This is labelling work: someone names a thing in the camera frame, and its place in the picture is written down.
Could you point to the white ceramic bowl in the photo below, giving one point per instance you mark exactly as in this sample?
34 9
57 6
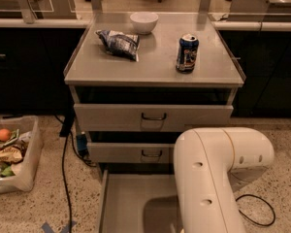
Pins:
144 22

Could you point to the green snack packet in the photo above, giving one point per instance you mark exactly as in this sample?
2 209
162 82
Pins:
6 172

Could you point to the orange fruit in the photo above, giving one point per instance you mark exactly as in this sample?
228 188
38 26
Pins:
5 135

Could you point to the blue power adapter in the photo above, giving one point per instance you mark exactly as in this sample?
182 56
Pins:
81 144

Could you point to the grey middle drawer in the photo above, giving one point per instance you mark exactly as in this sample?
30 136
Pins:
130 153

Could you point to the blue chip bag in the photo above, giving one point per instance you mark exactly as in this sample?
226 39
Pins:
120 44

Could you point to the grey metal drawer cabinet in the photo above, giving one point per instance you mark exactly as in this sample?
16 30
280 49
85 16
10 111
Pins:
96 77

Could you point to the grey bottom drawer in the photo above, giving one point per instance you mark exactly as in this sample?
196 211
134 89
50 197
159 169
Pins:
138 203

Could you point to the grey drawer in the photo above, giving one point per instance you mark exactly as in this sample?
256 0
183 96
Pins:
138 118
138 203
130 153

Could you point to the blue soda can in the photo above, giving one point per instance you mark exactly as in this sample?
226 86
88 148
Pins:
187 53

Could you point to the brown snack packet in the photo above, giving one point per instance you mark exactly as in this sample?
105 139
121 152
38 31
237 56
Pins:
11 155

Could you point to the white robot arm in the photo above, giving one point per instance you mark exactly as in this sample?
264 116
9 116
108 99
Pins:
210 164

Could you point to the clear plastic storage bin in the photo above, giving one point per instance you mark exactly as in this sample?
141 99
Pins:
25 174

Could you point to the grey top drawer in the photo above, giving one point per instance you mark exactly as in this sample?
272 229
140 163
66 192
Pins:
138 118

